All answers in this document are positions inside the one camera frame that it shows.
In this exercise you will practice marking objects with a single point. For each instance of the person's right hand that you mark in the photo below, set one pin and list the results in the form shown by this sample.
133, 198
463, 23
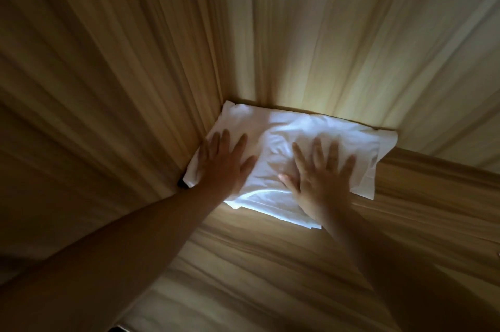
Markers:
320, 187

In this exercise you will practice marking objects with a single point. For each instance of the person's left hand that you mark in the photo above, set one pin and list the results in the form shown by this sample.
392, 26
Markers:
222, 169

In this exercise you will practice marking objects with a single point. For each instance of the white button shirt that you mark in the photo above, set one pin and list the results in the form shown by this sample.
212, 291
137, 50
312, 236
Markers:
281, 140

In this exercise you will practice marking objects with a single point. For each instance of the wooden wardrobe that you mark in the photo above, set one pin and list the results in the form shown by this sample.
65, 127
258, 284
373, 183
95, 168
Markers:
117, 50

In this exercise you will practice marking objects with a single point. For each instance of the person's left forearm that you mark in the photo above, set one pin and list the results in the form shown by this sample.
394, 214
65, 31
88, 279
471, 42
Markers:
97, 265

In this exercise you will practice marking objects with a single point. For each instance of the person's right forearm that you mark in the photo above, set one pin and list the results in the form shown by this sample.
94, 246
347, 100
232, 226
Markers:
410, 285

